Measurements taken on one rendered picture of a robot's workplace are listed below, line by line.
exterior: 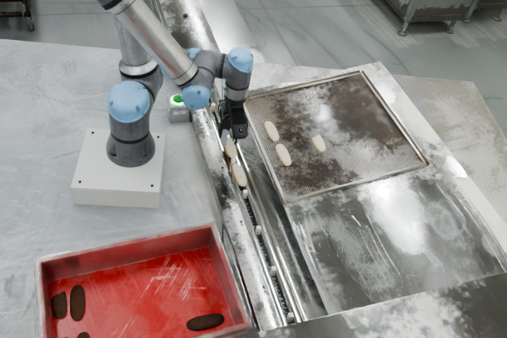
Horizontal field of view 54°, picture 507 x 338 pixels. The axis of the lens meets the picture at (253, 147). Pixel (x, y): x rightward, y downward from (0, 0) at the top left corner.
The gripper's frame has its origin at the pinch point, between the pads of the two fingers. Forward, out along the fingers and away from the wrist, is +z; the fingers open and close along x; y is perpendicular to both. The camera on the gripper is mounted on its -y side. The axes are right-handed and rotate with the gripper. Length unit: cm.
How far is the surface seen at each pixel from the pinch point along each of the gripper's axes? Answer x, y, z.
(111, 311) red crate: 44, -47, 7
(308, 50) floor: -118, 171, 88
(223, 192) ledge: 6.8, -17.6, 2.9
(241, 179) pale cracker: -0.6, -13.0, 3.1
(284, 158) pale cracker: -15.5, -10.7, -1.8
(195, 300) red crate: 22, -49, 7
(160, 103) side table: 18.1, 31.8, 6.9
